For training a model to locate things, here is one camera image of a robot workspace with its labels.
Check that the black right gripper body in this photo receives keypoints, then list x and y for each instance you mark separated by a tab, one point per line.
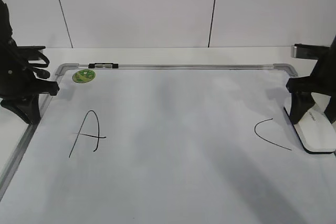
322	78

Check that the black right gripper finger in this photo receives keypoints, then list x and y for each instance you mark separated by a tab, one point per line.
330	111
301	102

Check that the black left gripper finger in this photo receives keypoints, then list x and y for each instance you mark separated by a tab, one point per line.
27	108

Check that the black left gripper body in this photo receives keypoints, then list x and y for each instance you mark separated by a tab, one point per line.
20	77

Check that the white whiteboard eraser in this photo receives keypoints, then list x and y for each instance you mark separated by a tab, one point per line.
315	132

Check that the black and silver marker clip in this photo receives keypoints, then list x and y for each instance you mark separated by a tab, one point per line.
103	65

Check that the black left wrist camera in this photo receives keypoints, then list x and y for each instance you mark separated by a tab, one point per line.
31	52

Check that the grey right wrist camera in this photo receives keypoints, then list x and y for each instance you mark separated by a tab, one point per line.
313	52

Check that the white whiteboard with grey frame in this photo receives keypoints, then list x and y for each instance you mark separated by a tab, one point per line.
169	144

